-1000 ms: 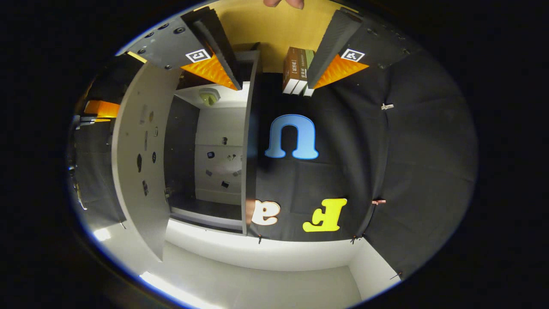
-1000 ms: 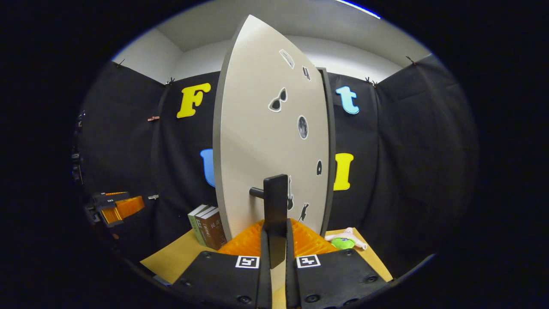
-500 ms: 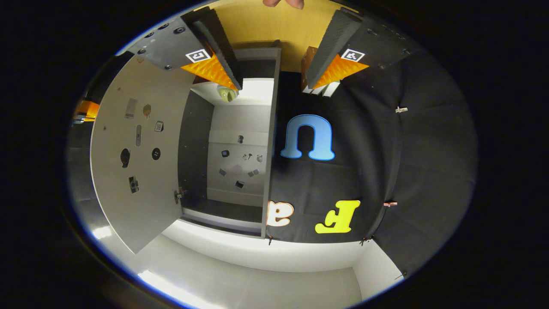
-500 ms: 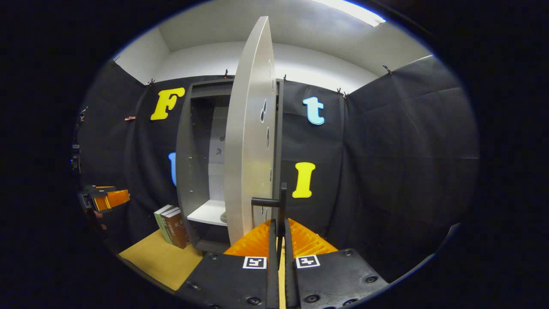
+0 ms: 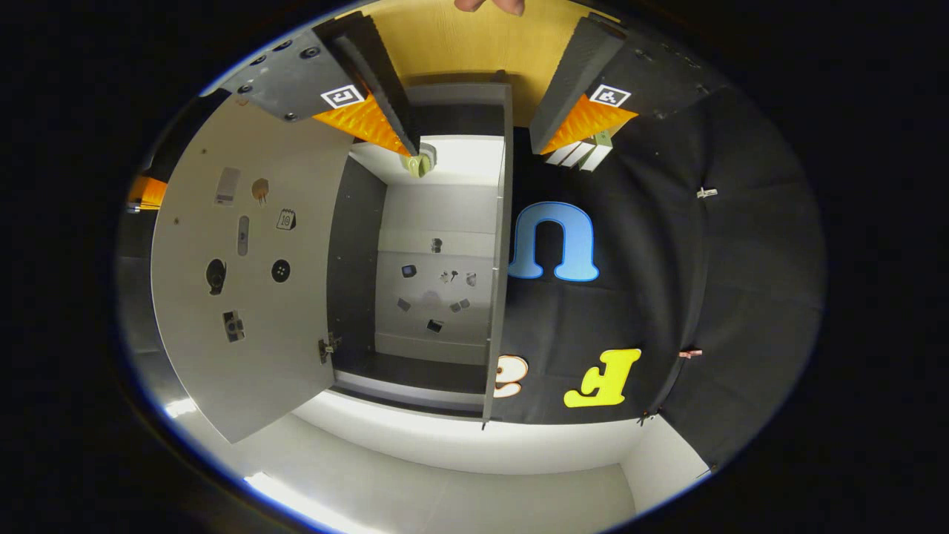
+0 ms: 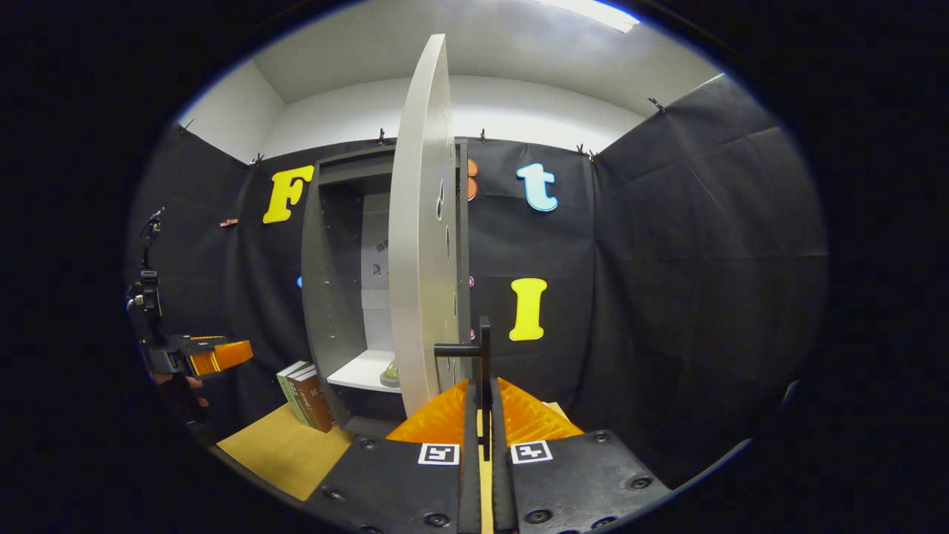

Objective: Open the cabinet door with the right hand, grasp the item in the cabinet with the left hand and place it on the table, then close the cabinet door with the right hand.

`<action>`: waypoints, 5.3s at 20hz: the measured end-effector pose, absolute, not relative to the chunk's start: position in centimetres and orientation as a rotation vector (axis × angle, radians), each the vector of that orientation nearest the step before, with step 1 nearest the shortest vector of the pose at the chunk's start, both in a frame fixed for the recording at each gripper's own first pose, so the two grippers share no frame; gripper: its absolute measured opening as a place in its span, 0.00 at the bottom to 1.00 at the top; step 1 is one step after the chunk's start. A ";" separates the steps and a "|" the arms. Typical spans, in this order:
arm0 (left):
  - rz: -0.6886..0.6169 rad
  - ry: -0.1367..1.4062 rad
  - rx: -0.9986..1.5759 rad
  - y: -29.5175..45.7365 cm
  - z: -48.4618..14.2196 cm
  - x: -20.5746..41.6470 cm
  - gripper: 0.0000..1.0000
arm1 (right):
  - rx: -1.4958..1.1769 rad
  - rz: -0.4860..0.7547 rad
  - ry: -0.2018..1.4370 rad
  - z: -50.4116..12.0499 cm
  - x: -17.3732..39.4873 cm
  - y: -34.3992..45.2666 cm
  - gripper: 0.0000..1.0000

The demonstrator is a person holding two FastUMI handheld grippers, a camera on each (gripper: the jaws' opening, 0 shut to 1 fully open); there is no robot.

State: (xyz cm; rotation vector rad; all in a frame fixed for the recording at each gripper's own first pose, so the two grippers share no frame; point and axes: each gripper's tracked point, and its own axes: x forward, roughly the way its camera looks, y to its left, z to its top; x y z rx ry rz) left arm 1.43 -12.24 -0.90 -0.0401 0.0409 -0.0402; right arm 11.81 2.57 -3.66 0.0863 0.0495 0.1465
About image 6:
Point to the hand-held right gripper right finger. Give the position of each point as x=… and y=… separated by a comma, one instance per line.
x=500, y=482

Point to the dark grey cabinet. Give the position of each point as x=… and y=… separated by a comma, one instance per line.
x=334, y=297

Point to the brown book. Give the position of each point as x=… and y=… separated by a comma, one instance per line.
x=320, y=404
x=305, y=400

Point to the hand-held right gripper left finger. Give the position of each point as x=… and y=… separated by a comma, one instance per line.
x=472, y=475

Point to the long ceiling light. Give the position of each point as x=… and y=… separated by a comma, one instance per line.
x=593, y=11

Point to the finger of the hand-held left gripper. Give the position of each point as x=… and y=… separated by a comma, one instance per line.
x=222, y=357

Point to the beige cabinet door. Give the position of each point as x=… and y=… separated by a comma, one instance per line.
x=419, y=259

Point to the black backdrop cloth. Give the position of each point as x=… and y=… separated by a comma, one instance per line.
x=667, y=297

